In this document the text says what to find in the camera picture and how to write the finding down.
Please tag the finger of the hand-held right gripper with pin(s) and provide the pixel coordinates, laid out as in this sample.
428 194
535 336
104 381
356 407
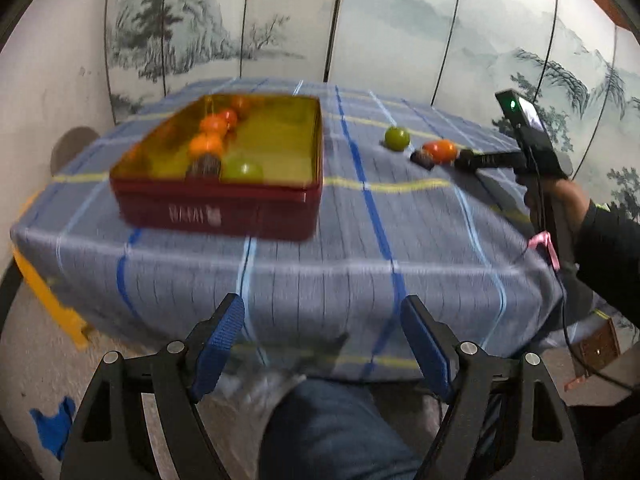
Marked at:
424 158

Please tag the yellow plastic stool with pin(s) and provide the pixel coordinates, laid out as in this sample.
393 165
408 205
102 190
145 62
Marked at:
55 305

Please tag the large orange tangerine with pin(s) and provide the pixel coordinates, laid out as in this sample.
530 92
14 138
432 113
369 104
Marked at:
206 145

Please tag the red tin box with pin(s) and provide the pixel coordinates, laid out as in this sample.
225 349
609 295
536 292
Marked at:
215 215

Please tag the person's leg in jeans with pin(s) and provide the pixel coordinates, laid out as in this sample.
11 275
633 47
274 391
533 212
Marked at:
340 430

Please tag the blue plaid tablecloth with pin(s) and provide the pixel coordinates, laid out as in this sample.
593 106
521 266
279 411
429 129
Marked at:
310 270

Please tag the painted folding screen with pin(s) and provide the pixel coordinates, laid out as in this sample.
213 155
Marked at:
390 10

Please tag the person's right forearm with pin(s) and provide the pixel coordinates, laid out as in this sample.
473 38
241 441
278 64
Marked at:
610 245

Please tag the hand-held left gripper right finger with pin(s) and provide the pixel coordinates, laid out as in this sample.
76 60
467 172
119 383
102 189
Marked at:
425 345

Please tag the small green tomato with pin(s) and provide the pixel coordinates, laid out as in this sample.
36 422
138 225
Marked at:
242 171

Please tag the red tomato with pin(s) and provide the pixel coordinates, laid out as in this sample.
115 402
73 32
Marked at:
440 151
228 118

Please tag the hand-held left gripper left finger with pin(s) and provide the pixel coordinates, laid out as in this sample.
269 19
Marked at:
217 345

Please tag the person's right hand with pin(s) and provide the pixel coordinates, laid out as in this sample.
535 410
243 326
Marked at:
570 200

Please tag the brown wooden frame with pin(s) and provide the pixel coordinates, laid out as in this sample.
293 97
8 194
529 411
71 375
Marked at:
597 347

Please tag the pink ribbon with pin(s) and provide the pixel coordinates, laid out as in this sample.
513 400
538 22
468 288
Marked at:
544 242

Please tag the dark passion fruit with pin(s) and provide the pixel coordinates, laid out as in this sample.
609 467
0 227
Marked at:
202 167

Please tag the large green tomato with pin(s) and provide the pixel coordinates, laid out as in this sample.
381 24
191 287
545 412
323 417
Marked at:
397 138

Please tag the blue cloth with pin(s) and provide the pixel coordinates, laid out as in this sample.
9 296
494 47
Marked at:
52 427

